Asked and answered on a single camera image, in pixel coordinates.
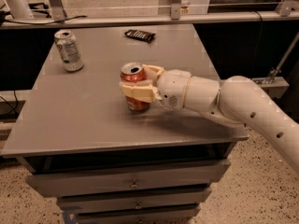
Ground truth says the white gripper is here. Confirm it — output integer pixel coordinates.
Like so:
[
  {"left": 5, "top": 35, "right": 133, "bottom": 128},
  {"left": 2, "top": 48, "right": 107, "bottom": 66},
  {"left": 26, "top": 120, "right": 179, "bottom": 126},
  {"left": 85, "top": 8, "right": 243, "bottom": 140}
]
[{"left": 119, "top": 64, "right": 192, "bottom": 109}]

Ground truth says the red coke can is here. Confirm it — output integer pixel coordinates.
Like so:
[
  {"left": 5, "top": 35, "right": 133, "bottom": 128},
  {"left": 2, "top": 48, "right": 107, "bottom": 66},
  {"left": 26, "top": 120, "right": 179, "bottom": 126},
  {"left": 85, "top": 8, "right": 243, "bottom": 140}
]
[{"left": 120, "top": 62, "right": 150, "bottom": 112}]

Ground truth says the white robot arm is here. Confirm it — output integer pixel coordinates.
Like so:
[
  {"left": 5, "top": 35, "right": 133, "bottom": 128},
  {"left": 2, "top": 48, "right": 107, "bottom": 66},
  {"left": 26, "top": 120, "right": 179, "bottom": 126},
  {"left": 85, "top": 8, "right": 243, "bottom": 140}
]
[{"left": 120, "top": 63, "right": 299, "bottom": 172}]

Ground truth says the green and white soda can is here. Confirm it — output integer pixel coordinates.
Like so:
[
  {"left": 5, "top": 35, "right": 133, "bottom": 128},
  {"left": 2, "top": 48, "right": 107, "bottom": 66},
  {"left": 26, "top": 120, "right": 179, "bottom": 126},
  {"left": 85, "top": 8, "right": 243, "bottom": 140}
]
[{"left": 54, "top": 30, "right": 84, "bottom": 72}]

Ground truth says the grey drawer cabinet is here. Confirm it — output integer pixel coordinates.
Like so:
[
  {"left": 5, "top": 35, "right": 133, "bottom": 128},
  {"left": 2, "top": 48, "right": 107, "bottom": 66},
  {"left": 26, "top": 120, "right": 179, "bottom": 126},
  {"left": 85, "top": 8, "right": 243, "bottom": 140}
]
[{"left": 0, "top": 23, "right": 249, "bottom": 224}]

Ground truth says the top grey drawer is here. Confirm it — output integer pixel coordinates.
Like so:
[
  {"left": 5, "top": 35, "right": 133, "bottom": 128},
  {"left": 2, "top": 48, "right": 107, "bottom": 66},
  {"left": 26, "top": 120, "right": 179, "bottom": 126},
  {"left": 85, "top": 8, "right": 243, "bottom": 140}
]
[{"left": 26, "top": 159, "right": 231, "bottom": 197}]

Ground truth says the grey drawer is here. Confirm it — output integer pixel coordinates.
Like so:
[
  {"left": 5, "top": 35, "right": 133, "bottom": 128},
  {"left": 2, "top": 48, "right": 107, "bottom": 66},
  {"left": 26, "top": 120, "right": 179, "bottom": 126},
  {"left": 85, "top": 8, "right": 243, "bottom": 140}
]
[
  {"left": 26, "top": 159, "right": 231, "bottom": 197},
  {"left": 76, "top": 204, "right": 200, "bottom": 224},
  {"left": 57, "top": 186, "right": 211, "bottom": 214}
]

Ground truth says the middle grey drawer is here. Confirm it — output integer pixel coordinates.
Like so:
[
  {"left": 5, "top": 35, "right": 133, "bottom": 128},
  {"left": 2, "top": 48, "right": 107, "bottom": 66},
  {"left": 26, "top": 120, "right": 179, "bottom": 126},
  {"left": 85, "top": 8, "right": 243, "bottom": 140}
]
[{"left": 57, "top": 186, "right": 211, "bottom": 214}]

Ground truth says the metal railing bar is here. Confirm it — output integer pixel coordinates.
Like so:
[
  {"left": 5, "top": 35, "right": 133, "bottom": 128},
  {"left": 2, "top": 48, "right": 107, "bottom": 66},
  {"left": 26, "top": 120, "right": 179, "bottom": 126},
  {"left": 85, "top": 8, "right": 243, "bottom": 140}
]
[{"left": 0, "top": 11, "right": 299, "bottom": 30}]

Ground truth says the bottom grey drawer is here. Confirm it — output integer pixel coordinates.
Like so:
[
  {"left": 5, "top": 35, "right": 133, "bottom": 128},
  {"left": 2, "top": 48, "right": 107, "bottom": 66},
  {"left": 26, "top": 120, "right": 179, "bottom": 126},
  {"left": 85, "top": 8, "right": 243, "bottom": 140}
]
[{"left": 76, "top": 204, "right": 200, "bottom": 224}]

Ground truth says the white pipe top left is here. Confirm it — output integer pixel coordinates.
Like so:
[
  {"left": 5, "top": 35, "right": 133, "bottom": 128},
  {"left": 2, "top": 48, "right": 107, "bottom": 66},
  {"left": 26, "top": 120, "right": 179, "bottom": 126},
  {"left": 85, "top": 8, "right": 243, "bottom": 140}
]
[{"left": 5, "top": 0, "right": 34, "bottom": 19}]

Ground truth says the black cable on railing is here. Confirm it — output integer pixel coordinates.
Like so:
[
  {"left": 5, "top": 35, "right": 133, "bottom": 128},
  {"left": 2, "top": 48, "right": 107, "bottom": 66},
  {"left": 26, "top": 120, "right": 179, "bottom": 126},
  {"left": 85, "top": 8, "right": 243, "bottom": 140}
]
[{"left": 3, "top": 14, "right": 88, "bottom": 25}]

